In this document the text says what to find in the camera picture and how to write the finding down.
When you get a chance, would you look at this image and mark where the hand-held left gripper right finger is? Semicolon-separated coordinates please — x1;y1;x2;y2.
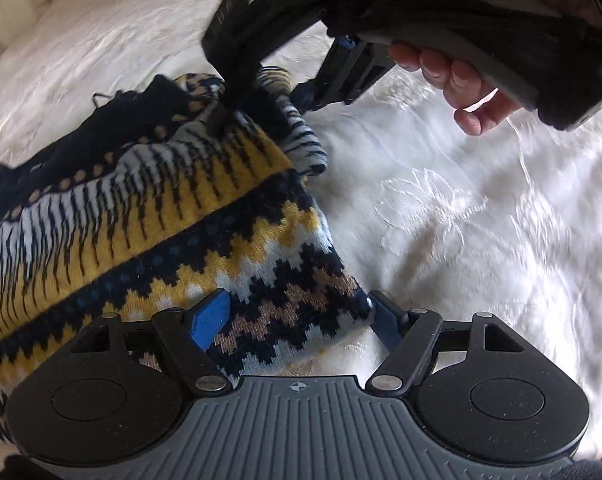
368;290;527;391

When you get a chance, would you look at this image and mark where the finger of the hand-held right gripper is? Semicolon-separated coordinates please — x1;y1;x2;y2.
208;72;244;136
291;35;397;111

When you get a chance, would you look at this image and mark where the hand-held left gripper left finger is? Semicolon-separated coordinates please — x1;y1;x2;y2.
73;290;237;396

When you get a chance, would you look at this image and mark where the navy yellow patterned knit sweater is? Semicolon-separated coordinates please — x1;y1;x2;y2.
0;72;374;446

